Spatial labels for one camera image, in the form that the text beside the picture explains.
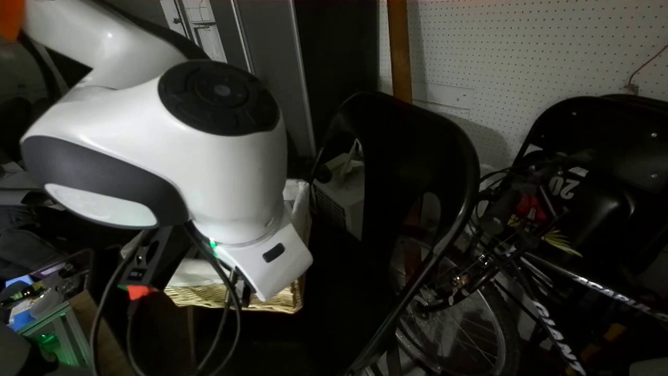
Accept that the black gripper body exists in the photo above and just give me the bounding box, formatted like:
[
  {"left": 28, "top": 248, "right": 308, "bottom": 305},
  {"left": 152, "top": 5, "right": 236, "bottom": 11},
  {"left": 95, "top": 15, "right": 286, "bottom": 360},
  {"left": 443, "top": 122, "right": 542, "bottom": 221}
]
[{"left": 114, "top": 225, "right": 188, "bottom": 290}]

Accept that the black plastic chair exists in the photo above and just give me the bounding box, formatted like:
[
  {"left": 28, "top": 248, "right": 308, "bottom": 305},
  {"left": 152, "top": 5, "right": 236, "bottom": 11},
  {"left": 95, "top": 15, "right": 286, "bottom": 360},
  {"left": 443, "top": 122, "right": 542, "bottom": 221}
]
[{"left": 304, "top": 90, "right": 483, "bottom": 376}]

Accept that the grey metal beam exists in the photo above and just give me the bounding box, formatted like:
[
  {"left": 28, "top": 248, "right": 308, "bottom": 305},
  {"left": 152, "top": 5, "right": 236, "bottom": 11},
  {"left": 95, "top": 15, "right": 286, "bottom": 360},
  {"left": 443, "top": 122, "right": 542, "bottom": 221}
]
[{"left": 206, "top": 0, "right": 320, "bottom": 164}]

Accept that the brown wooden plank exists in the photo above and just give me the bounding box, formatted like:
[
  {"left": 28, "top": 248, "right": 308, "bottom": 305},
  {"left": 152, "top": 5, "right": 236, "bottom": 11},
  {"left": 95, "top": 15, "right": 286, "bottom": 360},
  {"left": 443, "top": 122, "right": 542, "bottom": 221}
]
[{"left": 387, "top": 0, "right": 414, "bottom": 102}]

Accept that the black bicycle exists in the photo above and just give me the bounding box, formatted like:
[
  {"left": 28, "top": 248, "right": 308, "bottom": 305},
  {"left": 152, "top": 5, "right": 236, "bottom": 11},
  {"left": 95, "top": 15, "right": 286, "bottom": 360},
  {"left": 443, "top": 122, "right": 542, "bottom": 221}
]
[{"left": 389, "top": 149, "right": 668, "bottom": 376}]

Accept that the orange cable clamp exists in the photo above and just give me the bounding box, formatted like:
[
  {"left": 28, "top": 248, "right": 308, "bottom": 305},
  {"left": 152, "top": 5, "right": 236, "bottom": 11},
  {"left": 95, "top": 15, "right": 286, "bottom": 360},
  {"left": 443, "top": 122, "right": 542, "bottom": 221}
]
[{"left": 124, "top": 280, "right": 157, "bottom": 304}]

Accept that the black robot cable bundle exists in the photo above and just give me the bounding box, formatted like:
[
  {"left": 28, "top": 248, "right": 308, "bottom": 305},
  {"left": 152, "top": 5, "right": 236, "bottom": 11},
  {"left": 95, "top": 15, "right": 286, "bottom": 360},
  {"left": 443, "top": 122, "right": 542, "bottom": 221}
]
[{"left": 90, "top": 221, "right": 247, "bottom": 376}]

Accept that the thin hanging wall cable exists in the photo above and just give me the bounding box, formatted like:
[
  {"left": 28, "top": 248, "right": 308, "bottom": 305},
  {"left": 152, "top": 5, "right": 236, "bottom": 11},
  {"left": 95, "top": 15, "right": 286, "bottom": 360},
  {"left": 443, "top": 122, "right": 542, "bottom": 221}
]
[{"left": 623, "top": 45, "right": 668, "bottom": 96}]

